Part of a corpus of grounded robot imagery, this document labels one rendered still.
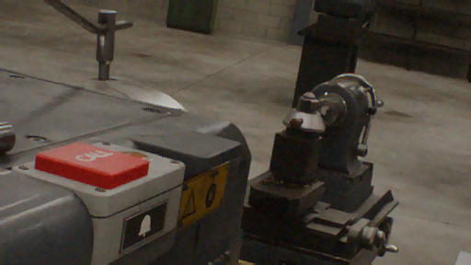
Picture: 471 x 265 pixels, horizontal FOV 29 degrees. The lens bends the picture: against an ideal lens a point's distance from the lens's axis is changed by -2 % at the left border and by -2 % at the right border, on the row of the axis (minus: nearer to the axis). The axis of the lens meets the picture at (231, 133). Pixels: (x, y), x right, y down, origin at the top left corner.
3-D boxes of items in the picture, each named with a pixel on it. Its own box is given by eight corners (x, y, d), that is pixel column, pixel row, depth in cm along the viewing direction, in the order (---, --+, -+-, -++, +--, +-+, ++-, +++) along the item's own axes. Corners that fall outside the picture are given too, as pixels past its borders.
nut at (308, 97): (313, 114, 167) (316, 96, 167) (292, 109, 169) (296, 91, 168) (319, 112, 171) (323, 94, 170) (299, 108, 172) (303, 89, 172)
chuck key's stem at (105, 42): (97, 100, 116) (101, 9, 114) (113, 102, 116) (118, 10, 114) (91, 103, 114) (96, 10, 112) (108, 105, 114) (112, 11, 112)
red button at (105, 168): (107, 203, 60) (110, 173, 60) (30, 180, 62) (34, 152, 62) (147, 187, 66) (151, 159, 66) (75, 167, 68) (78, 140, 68)
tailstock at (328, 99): (342, 213, 215) (367, 91, 209) (264, 193, 221) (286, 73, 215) (371, 190, 243) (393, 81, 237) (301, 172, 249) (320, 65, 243)
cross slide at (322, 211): (350, 259, 162) (356, 235, 161) (134, 200, 176) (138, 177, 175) (372, 237, 177) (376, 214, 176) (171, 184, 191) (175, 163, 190)
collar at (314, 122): (317, 134, 165) (321, 118, 165) (276, 124, 168) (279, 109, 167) (329, 129, 173) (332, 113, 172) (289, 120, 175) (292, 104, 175)
